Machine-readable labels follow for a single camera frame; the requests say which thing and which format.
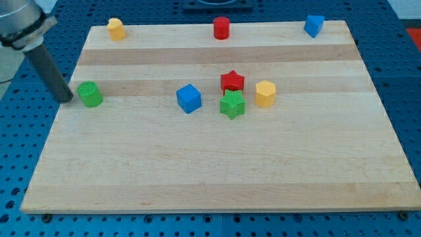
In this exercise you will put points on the green cylinder block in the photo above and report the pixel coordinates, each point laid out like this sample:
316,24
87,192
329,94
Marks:
90,94

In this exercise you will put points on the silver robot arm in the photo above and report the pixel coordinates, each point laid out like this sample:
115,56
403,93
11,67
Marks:
23,24

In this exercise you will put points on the blue cube block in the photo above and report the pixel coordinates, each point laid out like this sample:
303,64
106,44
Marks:
189,98

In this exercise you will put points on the green star block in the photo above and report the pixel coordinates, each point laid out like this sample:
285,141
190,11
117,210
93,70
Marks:
232,103

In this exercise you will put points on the red star block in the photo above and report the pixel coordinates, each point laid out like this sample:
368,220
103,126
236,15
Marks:
231,81

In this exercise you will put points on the yellow hexagon block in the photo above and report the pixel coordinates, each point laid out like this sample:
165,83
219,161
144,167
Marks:
265,93

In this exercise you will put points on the red cylinder block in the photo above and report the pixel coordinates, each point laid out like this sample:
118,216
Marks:
221,27

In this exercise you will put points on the wooden board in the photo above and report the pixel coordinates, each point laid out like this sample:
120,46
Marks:
325,145

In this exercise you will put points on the yellow heart block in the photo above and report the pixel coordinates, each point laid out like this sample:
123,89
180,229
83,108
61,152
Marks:
116,29

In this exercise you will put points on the blue triangular block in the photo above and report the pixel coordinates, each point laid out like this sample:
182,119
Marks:
313,25

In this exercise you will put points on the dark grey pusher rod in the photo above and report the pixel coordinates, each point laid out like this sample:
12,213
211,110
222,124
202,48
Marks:
44,65

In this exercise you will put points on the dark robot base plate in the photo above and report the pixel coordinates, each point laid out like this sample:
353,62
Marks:
216,5

